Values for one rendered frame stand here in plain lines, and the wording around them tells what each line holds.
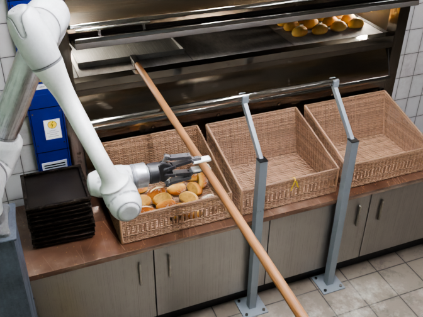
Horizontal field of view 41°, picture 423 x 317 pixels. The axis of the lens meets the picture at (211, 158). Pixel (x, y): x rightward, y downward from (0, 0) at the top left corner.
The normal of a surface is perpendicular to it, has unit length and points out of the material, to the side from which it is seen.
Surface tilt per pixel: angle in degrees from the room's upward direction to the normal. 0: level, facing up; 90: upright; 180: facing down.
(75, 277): 90
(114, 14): 70
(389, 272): 0
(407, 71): 90
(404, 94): 90
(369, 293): 0
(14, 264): 90
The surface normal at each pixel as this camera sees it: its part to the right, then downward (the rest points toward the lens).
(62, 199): 0.01, -0.84
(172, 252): 0.37, 0.51
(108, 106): 0.36, 0.20
